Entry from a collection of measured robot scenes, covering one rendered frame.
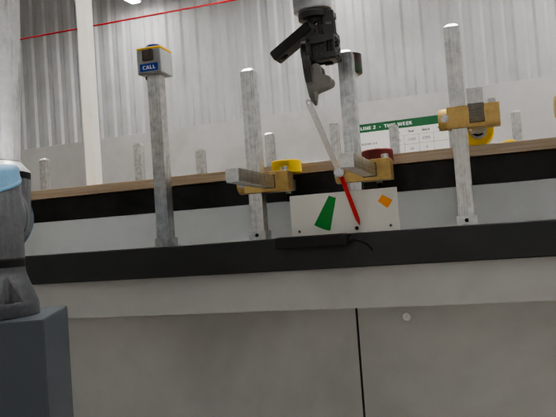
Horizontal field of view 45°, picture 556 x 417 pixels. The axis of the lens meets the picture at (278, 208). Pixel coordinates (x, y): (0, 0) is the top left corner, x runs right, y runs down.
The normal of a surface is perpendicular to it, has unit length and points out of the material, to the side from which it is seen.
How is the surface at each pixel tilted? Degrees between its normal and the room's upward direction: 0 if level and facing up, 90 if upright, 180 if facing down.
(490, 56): 90
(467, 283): 90
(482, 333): 90
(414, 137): 90
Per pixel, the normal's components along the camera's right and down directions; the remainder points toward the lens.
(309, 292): -0.29, -0.02
